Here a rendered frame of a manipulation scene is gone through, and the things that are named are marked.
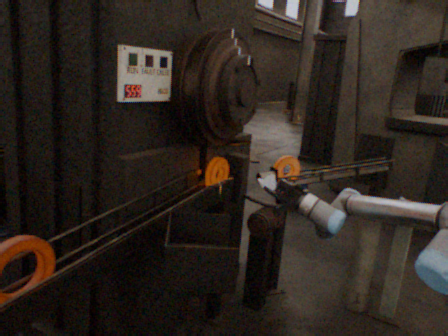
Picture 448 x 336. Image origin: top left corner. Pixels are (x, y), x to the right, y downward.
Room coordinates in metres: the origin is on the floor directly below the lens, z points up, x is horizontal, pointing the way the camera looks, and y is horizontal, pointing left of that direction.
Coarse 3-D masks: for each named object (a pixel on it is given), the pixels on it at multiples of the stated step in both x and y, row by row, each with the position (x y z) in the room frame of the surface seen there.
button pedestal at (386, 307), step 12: (396, 228) 1.87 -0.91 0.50; (408, 228) 1.84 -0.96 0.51; (396, 240) 1.86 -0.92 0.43; (408, 240) 1.83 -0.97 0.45; (396, 252) 1.85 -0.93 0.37; (396, 264) 1.85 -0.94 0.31; (396, 276) 1.84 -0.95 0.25; (384, 288) 1.86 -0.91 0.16; (396, 288) 1.84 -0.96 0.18; (384, 300) 1.86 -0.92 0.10; (396, 300) 1.84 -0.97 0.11; (372, 312) 1.88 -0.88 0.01; (384, 312) 1.85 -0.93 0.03; (396, 312) 1.90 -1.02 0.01; (396, 324) 1.79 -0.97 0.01
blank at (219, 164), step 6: (210, 162) 1.68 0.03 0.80; (216, 162) 1.67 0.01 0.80; (222, 162) 1.71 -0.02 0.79; (210, 168) 1.66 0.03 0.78; (216, 168) 1.67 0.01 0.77; (222, 168) 1.72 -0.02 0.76; (228, 168) 1.77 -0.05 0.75; (210, 174) 1.64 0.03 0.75; (222, 174) 1.74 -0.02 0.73; (210, 180) 1.64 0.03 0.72; (216, 180) 1.68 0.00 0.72
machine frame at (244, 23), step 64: (0, 0) 1.63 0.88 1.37; (64, 0) 1.44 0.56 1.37; (128, 0) 1.37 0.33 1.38; (192, 0) 1.68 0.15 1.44; (0, 64) 1.64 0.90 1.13; (64, 64) 1.45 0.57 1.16; (64, 128) 1.45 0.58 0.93; (128, 128) 1.38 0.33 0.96; (64, 192) 1.44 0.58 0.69; (128, 192) 1.31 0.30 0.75; (64, 320) 1.46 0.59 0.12
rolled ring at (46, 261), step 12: (12, 240) 0.88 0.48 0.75; (24, 240) 0.89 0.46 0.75; (36, 240) 0.92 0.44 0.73; (0, 252) 0.85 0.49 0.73; (12, 252) 0.87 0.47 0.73; (36, 252) 0.94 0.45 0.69; (48, 252) 0.95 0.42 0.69; (0, 264) 0.84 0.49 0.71; (48, 264) 0.95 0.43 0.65; (36, 276) 0.94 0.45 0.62; (48, 276) 0.95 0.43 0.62; (24, 288) 0.91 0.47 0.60; (0, 300) 0.84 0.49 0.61
